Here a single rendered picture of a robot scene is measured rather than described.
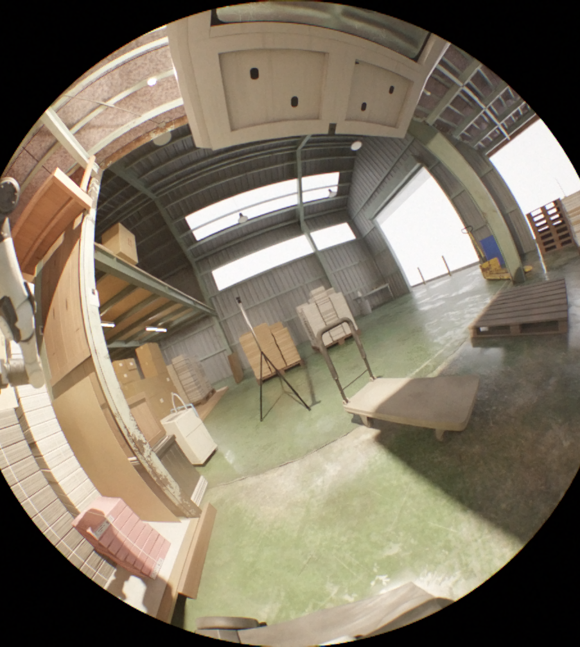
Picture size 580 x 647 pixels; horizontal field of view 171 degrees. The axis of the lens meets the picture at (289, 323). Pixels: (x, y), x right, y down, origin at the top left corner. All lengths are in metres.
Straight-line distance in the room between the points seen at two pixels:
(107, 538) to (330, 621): 0.82
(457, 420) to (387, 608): 0.75
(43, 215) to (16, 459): 1.49
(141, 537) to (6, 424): 0.82
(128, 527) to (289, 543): 0.73
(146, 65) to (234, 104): 1.26
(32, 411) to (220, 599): 1.22
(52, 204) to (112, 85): 0.99
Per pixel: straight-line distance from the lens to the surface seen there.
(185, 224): 8.56
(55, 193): 1.77
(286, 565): 1.01
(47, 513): 1.36
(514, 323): 2.00
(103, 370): 1.19
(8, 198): 0.63
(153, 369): 4.28
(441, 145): 4.08
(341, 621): 0.71
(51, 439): 1.40
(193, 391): 4.73
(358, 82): 1.22
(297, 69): 1.04
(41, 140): 2.35
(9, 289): 0.64
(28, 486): 1.33
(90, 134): 2.24
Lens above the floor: 0.86
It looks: 1 degrees up
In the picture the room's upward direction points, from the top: 25 degrees counter-clockwise
